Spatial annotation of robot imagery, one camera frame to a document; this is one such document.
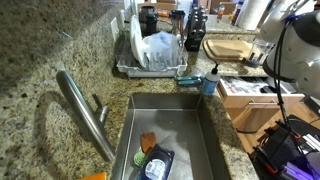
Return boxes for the blue soap pump bottle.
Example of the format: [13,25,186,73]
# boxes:
[202,63,220,96]

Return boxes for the clear plastic cup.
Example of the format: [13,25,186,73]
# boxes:
[246,38,273,68]

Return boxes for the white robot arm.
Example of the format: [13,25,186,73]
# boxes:
[260,0,320,99]

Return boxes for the stainless steel sink basin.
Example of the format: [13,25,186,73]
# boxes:
[111,93,231,180]

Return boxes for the dark blue detergent bottle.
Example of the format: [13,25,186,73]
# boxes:
[136,144,175,180]

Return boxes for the white dish rack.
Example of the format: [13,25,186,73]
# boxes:
[116,41,188,78]

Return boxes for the brown sponge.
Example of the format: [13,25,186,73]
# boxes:
[140,132,157,153]

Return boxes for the white plate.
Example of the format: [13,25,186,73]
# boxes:
[130,15,147,68]

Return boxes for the steel kitchen faucet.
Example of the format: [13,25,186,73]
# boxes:
[56,71,116,161]

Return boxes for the green scrubber ball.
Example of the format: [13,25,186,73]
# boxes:
[133,151,146,167]

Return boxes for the wooden cutting board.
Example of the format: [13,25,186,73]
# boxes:
[203,39,252,61]

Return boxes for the black knife block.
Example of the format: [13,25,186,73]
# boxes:
[184,6,208,52]

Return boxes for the orange sponge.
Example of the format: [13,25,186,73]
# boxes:
[77,172,107,180]

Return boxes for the paper towel roll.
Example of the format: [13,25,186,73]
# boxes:
[238,0,269,30]

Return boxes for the orange black clamp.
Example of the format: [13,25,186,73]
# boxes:
[254,147,279,174]
[276,120,301,139]

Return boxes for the teal handled scissors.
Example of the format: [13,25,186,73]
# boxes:
[177,76,202,86]

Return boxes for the white wall outlet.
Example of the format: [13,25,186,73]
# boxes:
[110,17,119,42]

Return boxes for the wooden drawer with handle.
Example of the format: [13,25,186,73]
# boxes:
[216,75,306,134]

